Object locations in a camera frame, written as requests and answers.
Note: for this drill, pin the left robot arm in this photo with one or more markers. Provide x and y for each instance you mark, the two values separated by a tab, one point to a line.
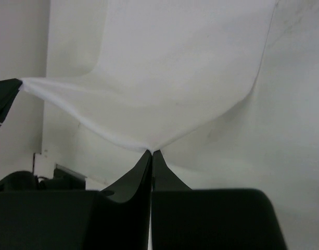
25	180

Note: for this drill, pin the white tank top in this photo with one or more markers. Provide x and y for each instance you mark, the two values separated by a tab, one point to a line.
164	68

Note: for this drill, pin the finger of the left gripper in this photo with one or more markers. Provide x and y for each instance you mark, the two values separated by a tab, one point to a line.
8	91

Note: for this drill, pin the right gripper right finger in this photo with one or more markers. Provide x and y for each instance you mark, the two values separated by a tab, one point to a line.
182	218

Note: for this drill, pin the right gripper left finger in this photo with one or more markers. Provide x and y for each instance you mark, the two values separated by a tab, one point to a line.
116	217

